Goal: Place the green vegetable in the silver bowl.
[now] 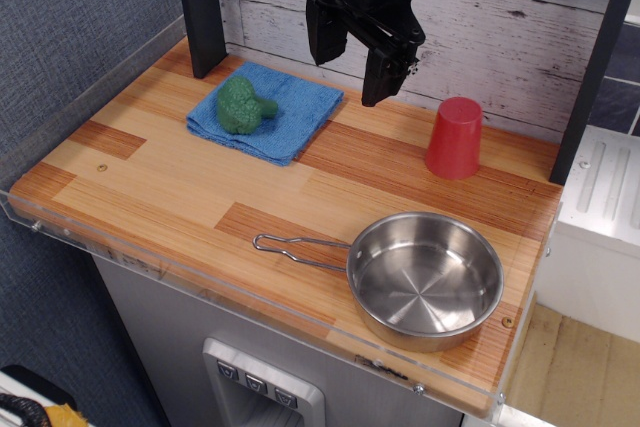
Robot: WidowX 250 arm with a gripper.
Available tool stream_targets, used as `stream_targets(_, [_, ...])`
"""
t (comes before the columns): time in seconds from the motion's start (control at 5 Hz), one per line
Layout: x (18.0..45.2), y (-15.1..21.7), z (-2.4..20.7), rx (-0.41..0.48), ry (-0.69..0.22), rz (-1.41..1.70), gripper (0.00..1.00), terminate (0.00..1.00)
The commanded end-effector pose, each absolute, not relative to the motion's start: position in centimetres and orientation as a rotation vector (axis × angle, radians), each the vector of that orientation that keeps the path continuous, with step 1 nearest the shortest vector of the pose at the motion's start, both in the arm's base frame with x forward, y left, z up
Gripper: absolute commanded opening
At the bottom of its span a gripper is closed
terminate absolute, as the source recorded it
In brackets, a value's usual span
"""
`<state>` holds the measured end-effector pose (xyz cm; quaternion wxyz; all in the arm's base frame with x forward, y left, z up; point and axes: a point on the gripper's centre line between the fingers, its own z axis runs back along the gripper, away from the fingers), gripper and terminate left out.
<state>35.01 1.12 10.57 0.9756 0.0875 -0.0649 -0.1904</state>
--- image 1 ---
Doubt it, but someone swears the yellow and black object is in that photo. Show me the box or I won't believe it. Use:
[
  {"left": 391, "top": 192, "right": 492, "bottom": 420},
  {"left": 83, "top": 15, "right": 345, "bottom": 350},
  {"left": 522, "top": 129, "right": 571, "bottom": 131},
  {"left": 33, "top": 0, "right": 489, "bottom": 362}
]
[{"left": 1, "top": 393, "right": 90, "bottom": 427}]

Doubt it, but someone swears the red plastic cup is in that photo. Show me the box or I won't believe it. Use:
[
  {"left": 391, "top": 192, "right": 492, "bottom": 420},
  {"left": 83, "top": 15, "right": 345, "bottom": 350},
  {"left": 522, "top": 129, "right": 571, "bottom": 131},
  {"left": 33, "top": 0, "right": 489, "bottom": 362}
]
[{"left": 425, "top": 97, "right": 483, "bottom": 180}]

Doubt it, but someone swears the white toy sink unit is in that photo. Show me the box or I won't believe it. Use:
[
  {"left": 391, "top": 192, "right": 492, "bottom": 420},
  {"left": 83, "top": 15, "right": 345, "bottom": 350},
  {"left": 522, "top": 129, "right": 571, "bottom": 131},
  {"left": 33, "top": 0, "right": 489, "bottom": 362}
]
[{"left": 534, "top": 126, "right": 639, "bottom": 341}]

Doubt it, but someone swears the black right frame post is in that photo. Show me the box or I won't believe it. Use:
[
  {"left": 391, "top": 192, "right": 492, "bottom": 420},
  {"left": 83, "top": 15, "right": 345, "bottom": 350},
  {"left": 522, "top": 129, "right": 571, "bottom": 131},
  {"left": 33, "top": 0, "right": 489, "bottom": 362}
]
[{"left": 549, "top": 0, "right": 632, "bottom": 186}]

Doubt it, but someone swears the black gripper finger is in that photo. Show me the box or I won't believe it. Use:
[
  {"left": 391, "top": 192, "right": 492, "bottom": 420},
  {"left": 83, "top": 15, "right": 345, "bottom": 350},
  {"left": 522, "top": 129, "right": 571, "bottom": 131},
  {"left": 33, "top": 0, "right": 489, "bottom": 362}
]
[
  {"left": 361, "top": 45, "right": 413, "bottom": 107},
  {"left": 306, "top": 0, "right": 348, "bottom": 66}
]

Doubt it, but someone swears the blue folded cloth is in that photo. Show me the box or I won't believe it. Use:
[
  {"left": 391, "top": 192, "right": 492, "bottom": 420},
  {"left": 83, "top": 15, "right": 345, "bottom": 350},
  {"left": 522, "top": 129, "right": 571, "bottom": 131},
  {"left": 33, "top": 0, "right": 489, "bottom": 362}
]
[{"left": 186, "top": 62, "right": 344, "bottom": 166}]

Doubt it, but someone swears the silver dispenser button panel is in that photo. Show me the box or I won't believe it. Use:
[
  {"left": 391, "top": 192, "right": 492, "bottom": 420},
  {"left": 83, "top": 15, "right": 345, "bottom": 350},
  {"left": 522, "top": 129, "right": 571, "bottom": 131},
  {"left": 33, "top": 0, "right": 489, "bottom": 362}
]
[{"left": 202, "top": 338, "right": 326, "bottom": 426}]

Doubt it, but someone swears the green toy broccoli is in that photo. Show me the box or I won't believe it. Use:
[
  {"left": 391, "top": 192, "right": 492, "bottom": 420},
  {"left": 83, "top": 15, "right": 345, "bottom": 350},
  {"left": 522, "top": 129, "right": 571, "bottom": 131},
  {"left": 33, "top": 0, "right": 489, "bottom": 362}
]
[{"left": 216, "top": 76, "right": 278, "bottom": 135}]

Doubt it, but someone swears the stainless steel pot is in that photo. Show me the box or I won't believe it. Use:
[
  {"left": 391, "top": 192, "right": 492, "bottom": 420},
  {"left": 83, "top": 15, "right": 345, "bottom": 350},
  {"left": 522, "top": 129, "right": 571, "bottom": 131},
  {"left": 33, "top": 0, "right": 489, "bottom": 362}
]
[{"left": 252, "top": 211, "right": 506, "bottom": 354}]

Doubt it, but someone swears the grey toy fridge cabinet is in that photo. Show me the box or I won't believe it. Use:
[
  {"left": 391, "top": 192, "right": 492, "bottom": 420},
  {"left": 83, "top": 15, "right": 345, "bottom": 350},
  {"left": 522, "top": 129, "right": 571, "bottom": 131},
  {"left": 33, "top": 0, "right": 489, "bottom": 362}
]
[{"left": 95, "top": 257, "right": 463, "bottom": 426}]

